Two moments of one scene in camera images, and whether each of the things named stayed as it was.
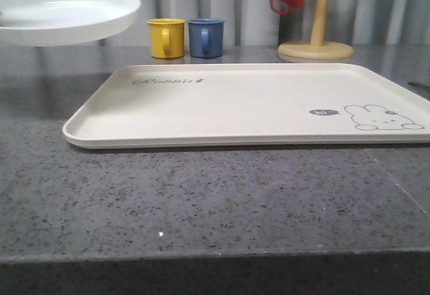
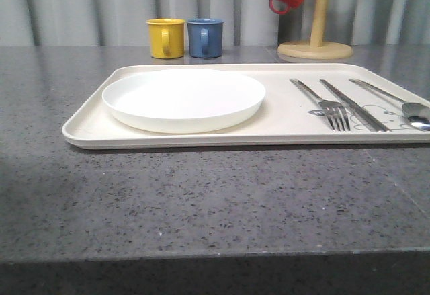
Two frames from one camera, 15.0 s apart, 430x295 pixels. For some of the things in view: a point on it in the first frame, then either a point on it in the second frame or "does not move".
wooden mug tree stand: x=318 y=48 does not move
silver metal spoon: x=418 y=85 to x=417 y=114
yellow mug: x=167 y=37 does not move
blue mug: x=205 y=37 does not move
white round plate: x=47 y=16 to x=184 y=101
